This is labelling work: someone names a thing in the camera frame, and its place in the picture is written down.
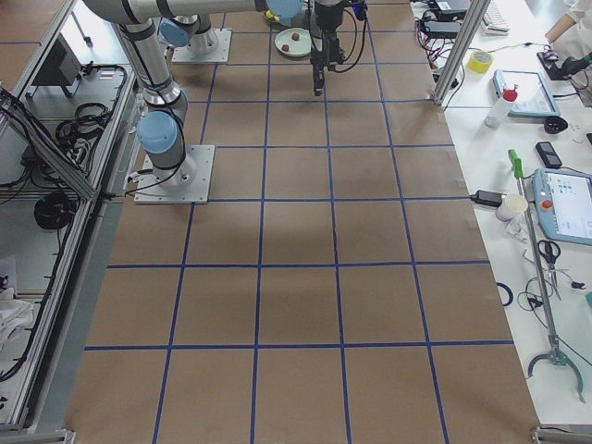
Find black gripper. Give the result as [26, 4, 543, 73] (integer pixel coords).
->
[311, 1, 368, 96]

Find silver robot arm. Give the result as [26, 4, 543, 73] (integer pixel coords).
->
[85, 0, 266, 109]

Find light green plate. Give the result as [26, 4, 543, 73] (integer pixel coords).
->
[275, 28, 312, 58]

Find yellow banana bunch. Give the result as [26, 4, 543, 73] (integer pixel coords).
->
[264, 10, 279, 23]

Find black power brick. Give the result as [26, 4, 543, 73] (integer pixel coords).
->
[422, 21, 462, 39]

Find yellow tape roll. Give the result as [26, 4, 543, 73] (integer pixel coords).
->
[466, 50, 493, 74]

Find clear plastic bottle red cap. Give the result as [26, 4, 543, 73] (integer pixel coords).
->
[484, 85, 518, 129]

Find far teach pendant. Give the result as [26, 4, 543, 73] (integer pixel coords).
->
[492, 69, 561, 118]

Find teach pendant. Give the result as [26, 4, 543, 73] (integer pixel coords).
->
[532, 168, 591, 245]
[492, 69, 561, 118]

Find black phone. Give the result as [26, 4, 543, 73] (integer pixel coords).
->
[535, 142, 562, 169]

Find near teach pendant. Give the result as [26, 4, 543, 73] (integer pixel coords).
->
[532, 168, 591, 245]

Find scissors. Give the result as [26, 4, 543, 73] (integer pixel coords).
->
[537, 240, 561, 300]

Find reacher grabber tool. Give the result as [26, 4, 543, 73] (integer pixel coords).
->
[507, 148, 587, 404]

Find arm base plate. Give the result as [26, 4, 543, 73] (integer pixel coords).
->
[133, 145, 216, 204]
[172, 28, 232, 65]

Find aluminium frame post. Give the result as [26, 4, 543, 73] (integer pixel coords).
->
[433, 0, 490, 105]

